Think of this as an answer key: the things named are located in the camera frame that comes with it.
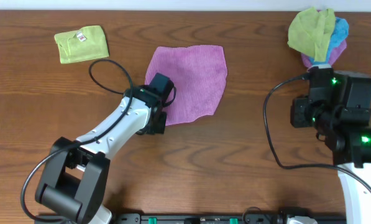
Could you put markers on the blue cloth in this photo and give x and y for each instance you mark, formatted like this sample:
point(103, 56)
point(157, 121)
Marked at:
point(340, 33)

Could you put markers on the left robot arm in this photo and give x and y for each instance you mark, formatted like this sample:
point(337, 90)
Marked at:
point(74, 178)

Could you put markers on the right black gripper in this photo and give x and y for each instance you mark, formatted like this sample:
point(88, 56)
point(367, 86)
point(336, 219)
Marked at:
point(299, 112)

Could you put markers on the small pink cloth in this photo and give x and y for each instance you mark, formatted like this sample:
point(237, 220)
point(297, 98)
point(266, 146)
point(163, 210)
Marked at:
point(335, 54)

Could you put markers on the crumpled green cloth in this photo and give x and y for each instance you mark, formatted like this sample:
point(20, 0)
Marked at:
point(310, 32)

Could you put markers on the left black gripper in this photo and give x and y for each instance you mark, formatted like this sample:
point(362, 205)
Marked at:
point(159, 123)

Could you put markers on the large pink cloth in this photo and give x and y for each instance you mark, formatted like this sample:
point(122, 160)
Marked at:
point(199, 74)

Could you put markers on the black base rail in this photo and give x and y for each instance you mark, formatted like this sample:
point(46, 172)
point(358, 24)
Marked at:
point(253, 218)

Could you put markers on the folded green cloth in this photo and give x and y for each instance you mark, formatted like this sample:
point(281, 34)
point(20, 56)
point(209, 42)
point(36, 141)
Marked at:
point(87, 43)

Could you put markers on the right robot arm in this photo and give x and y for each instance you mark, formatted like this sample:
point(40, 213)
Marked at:
point(338, 106)

